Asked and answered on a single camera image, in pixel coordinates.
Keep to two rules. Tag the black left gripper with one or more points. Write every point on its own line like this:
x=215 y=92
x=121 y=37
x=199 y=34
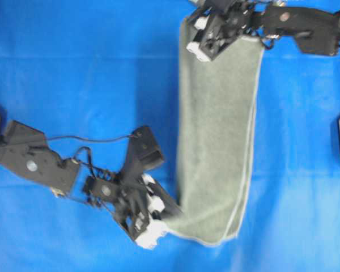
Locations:
x=130 y=197

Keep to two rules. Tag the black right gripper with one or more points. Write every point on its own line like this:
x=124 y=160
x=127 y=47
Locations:
x=219 y=24

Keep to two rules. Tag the grey large towel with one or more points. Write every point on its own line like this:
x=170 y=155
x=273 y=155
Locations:
x=217 y=116

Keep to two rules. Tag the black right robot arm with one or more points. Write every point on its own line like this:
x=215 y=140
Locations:
x=315 y=31

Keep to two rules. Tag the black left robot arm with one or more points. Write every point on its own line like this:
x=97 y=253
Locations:
x=25 y=152

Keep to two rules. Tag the blue table cloth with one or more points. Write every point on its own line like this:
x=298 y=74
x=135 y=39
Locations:
x=100 y=69

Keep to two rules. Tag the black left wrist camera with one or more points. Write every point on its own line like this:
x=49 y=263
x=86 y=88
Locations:
x=143 y=154

